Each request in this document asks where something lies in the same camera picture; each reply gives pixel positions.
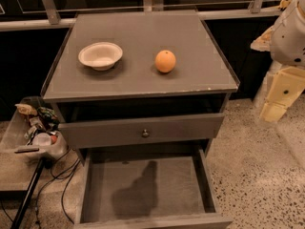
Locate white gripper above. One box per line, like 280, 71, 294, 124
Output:
250, 3, 305, 122

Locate orange fruit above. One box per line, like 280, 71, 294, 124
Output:
154, 51, 176, 73

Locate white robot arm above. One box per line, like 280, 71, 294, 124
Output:
251, 0, 305, 122

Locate round metal drawer knob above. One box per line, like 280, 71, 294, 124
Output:
142, 129, 150, 138

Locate grey wooden drawer cabinet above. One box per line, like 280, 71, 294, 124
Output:
40, 10, 241, 167

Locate grey open lower drawer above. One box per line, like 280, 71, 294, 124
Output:
74, 146, 233, 229

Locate grey upper drawer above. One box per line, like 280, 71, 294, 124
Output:
59, 114, 224, 149

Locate yellow object on ledge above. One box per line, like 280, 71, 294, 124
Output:
278, 0, 293, 10

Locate white paper bowl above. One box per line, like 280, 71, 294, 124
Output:
78, 42, 123, 71

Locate clutter items in bin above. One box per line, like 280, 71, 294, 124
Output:
15, 103, 59, 146

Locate black stand leg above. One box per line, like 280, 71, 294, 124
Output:
10, 158, 46, 229

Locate metal railing frame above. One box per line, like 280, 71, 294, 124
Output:
0, 0, 287, 32

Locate black floor cable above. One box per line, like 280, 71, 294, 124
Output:
32, 150, 82, 229

